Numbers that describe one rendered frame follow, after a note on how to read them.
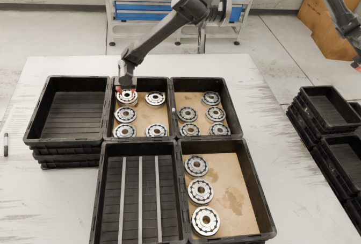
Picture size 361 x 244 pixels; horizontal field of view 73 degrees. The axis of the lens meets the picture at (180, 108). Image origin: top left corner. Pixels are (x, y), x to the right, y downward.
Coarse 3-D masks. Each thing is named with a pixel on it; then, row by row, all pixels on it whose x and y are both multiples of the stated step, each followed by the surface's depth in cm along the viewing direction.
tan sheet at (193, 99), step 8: (176, 96) 133; (184, 96) 134; (192, 96) 134; (200, 96) 135; (176, 104) 129; (184, 104) 130; (192, 104) 130; (200, 104) 131; (200, 112) 127; (200, 120) 123; (224, 120) 125; (200, 128) 120; (208, 128) 120
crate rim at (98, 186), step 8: (104, 144) 96; (176, 144) 100; (104, 152) 94; (176, 152) 97; (176, 160) 96; (176, 168) 92; (96, 192) 83; (96, 200) 81; (96, 208) 79; (184, 208) 82; (96, 216) 78; (184, 216) 81; (96, 224) 77; (184, 224) 79; (184, 232) 77; (184, 240) 76
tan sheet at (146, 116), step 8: (144, 96) 130; (136, 104) 126; (144, 104) 126; (144, 112) 123; (152, 112) 123; (160, 112) 124; (136, 120) 119; (144, 120) 119; (152, 120) 120; (160, 120) 120; (136, 128) 115; (144, 128) 116; (168, 128) 117; (144, 136) 113
